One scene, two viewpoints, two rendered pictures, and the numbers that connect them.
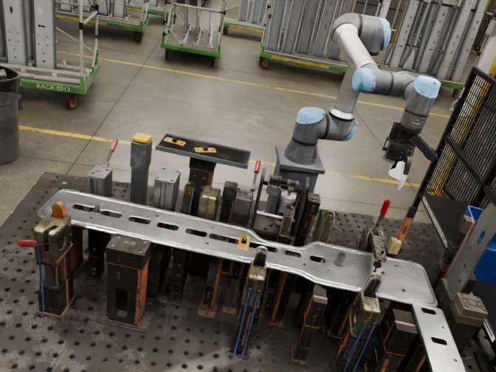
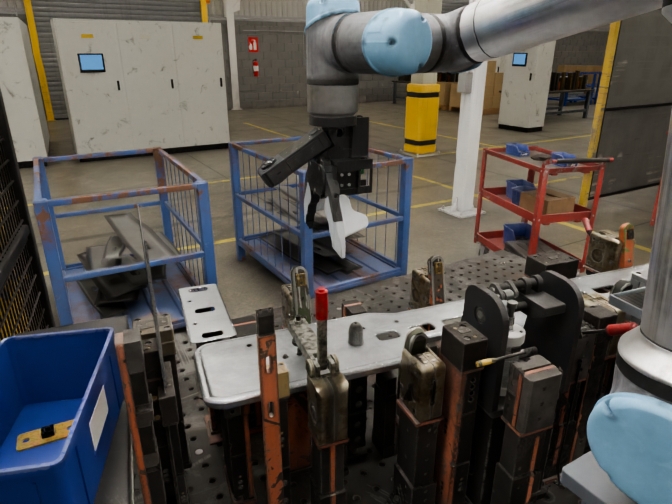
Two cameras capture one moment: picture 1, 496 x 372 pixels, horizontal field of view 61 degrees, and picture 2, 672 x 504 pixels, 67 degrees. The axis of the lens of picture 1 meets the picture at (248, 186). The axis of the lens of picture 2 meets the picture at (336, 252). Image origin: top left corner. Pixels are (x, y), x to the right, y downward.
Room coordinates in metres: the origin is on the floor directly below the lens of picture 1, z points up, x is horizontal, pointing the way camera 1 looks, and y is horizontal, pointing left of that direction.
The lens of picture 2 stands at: (2.05, -0.76, 1.58)
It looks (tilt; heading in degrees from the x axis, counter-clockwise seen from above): 22 degrees down; 158
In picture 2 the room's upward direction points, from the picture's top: straight up
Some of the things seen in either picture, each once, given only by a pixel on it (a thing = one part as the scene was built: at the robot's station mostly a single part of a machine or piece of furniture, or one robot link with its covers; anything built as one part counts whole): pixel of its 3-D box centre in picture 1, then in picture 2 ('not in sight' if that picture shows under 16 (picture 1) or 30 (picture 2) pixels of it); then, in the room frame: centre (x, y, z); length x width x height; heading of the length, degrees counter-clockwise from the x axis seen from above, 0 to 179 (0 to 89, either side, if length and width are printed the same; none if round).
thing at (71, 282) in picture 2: not in sight; (123, 244); (-1.15, -0.86, 0.47); 1.20 x 0.80 x 0.95; 7
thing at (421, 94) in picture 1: (421, 95); (334, 42); (1.34, -0.47, 1.59); 0.09 x 0.08 x 0.11; 16
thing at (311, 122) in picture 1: (310, 124); not in sight; (1.80, -0.21, 1.27); 0.13 x 0.12 x 0.14; 106
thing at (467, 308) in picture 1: (449, 341); (162, 395); (1.06, -0.76, 0.88); 0.08 x 0.08 x 0.36; 89
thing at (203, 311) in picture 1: (215, 271); not in sight; (1.20, 0.05, 0.84); 0.17 x 0.06 x 0.29; 179
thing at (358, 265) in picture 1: (238, 243); (492, 312); (1.19, -0.01, 1.00); 1.38 x 0.22 x 0.02; 89
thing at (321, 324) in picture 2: (380, 218); (321, 329); (1.33, -0.49, 1.13); 0.04 x 0.02 x 0.16; 89
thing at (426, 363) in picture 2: (315, 252); (418, 438); (1.39, -0.32, 0.88); 0.11 x 0.09 x 0.37; 179
